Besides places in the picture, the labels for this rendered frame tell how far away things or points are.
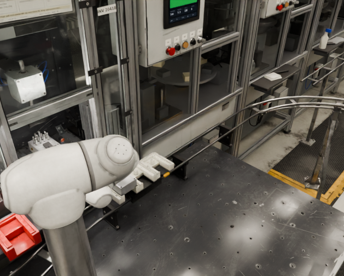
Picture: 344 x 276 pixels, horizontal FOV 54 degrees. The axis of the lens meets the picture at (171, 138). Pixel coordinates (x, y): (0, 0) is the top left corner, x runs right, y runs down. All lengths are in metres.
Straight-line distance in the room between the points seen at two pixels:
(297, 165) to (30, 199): 2.80
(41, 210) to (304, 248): 1.26
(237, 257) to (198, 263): 0.18
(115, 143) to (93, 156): 0.06
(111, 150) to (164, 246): 0.91
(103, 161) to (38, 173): 0.14
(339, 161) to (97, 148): 2.97
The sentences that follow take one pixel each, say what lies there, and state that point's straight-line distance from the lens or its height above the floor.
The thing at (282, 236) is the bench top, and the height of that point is 0.68.
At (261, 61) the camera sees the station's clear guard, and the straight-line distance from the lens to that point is 2.67.
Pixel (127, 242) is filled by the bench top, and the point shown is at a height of 0.68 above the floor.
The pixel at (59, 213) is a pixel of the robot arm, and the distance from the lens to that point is 0.84.
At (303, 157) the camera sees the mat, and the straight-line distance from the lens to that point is 3.46.
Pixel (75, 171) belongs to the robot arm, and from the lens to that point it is 0.81.
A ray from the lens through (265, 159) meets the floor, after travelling 3.35.
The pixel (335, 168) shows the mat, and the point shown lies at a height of 0.01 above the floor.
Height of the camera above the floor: 1.97
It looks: 34 degrees down
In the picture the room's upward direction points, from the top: 1 degrees clockwise
